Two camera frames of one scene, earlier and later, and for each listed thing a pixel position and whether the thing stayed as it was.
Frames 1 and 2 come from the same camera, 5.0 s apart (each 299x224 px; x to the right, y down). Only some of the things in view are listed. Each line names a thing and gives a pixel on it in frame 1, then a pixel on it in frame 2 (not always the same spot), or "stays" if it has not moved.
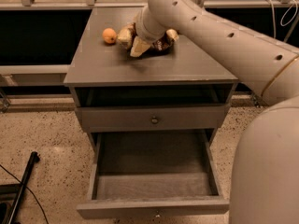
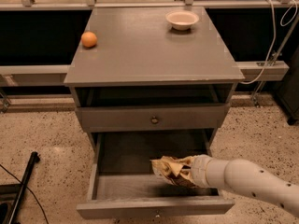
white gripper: [147, 32] -> [198, 171]
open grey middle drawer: [153, 174] stays
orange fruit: [109, 35] -> [89, 39]
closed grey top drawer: [148, 118] stays
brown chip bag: [127, 35] -> [177, 170]
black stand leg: [17, 202] stays
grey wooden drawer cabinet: [152, 120] stays
